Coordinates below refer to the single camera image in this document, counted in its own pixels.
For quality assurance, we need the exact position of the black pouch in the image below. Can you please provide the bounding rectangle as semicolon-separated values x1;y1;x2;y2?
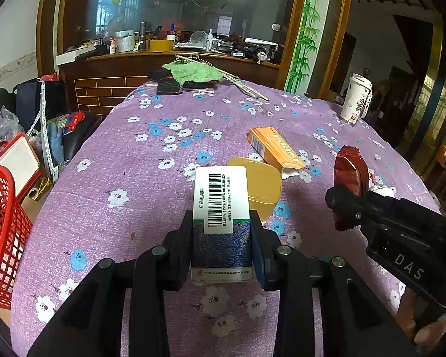
156;78;183;96

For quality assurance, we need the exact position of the red snack wrapper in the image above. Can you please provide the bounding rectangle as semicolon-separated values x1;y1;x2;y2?
334;145;370;233

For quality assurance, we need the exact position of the blue cloth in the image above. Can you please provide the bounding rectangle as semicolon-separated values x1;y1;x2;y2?
46;121;65;165

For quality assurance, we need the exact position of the bundle of metal rods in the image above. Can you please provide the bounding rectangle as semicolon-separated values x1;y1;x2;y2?
175;54;269;101

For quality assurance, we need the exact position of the clear plastic bag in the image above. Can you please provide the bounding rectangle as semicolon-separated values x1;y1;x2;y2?
0;106;25;150

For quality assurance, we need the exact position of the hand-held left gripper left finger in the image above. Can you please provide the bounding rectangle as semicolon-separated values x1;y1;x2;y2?
27;210;194;357

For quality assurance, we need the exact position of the orange medicine box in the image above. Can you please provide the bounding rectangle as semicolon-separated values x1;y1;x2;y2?
248;126;306;178

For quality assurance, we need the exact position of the blue and white medicine box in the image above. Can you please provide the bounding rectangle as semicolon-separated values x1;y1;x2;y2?
191;165;254;283

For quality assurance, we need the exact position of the red plastic basket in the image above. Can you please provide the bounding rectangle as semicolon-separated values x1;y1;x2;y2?
0;166;34;310

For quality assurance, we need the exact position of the white measuring tape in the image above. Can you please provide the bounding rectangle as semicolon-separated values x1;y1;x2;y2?
25;79;59;181

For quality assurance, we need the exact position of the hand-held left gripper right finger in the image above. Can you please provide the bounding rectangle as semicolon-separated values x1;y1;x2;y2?
249;210;419;357

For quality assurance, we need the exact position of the purple floral tablecloth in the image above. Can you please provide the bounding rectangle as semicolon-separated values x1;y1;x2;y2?
9;78;444;357

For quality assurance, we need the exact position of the person's right hand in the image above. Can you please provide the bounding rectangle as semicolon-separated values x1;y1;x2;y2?
396;290;446;346

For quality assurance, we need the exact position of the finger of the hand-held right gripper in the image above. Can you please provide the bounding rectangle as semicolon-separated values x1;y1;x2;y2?
325;185;388;232

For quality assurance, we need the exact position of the green cloth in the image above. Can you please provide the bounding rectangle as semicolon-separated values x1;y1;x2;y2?
162;61;224;84

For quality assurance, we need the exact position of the white board with red frame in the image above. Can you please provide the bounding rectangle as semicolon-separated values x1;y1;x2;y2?
0;133;46;198

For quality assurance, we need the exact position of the tan plastic lid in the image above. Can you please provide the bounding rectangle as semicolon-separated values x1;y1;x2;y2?
227;157;283;224

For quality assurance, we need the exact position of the black bag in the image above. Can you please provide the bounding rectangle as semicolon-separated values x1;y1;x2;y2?
15;80;66;131

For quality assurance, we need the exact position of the bamboo painted pillar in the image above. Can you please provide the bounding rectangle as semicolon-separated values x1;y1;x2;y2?
283;0;334;96

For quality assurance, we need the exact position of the printed paper cup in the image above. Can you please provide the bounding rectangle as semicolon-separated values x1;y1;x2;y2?
340;73;373;124

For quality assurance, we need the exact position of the red and green packet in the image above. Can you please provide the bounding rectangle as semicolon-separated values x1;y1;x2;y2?
46;111;86;135

